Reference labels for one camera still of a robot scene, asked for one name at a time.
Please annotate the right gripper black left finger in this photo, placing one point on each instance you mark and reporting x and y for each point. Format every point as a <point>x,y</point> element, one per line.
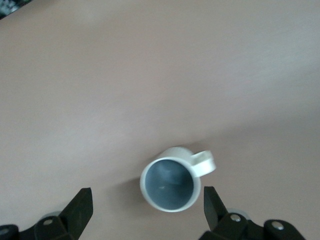
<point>75,212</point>

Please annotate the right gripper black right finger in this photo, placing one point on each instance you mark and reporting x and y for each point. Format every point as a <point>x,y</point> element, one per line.
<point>216,215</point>

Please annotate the white mug grey inside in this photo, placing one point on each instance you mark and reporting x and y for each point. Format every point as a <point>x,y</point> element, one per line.
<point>170,185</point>

